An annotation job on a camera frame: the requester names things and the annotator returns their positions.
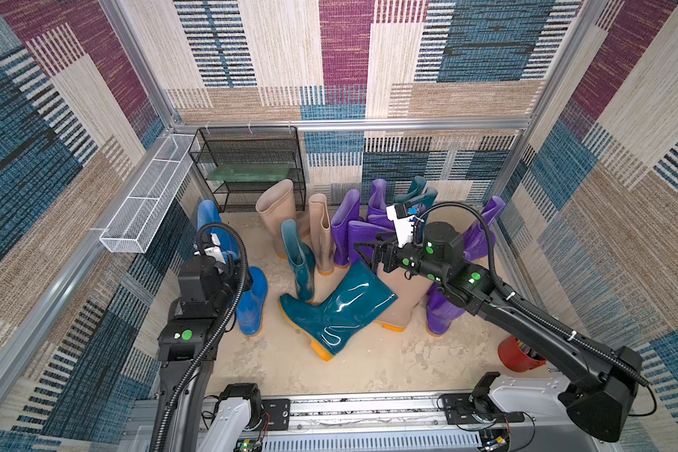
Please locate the slim teal rain boot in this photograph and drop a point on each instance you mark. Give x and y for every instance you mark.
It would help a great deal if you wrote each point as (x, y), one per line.
(301, 260)

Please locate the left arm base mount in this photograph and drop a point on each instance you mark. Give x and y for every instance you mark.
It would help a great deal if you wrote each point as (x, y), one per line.
(265, 414)

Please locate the purple short rain boot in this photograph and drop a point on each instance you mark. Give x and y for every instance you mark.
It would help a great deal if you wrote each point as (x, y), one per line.
(361, 238)

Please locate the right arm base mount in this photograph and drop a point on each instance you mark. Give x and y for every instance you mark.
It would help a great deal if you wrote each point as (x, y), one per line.
(476, 407)

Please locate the purple boot at back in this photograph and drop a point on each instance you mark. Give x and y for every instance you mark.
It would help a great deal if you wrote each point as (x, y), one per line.
(376, 203)

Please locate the red pencil cup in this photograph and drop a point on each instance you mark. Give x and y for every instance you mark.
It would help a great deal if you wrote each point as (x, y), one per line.
(518, 356)

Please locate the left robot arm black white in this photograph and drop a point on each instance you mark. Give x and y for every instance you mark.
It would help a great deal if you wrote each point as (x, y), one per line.
(212, 284)

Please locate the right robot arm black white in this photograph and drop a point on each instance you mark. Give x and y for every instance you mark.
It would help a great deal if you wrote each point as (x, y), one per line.
(603, 381)

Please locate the purple boot near right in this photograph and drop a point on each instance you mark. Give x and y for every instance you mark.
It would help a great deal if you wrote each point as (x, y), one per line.
(440, 312)

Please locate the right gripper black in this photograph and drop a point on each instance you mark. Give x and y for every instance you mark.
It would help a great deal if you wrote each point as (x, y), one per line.
(385, 251)

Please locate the teal boot at back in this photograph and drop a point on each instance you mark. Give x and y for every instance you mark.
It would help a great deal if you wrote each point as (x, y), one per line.
(415, 186)

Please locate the beige tall rain boot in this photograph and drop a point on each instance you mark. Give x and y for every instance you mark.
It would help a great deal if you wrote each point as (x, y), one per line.
(276, 205)

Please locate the white wire mesh basket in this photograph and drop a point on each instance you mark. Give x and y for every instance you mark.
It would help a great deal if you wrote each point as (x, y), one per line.
(134, 226)

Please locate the beige short rain boot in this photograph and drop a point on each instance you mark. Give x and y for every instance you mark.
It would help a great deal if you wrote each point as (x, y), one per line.
(409, 294)

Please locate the large teal rain boot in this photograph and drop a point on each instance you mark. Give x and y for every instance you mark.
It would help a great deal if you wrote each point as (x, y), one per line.
(359, 299)

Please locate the blue rain boot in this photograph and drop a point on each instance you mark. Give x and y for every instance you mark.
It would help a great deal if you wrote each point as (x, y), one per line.
(206, 214)
(250, 308)

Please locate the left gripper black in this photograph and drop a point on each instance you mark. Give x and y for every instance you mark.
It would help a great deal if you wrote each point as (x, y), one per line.
(234, 270)

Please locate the purple tall rain boot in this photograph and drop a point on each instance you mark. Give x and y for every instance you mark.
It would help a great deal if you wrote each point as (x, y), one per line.
(348, 210)

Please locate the purple short boot rear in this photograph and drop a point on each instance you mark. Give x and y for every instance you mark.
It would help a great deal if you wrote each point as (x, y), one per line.
(381, 220)

